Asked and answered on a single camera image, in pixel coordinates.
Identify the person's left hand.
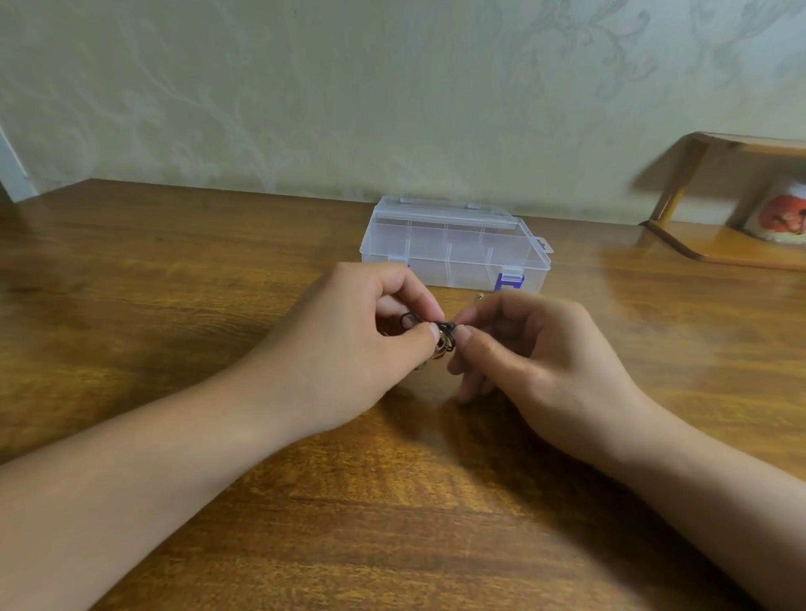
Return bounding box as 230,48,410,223
233,260,447,442

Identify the person's right hand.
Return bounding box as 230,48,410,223
446,293,665,473

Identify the clear plastic organizer box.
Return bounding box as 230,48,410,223
359,195,556,295

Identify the person's left forearm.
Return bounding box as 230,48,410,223
0,371,297,611

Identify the person's right forearm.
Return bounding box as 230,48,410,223
592,403,806,611

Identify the wooden shelf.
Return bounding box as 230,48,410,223
640,131,806,271

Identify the white printed mug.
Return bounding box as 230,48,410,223
743,175,806,246

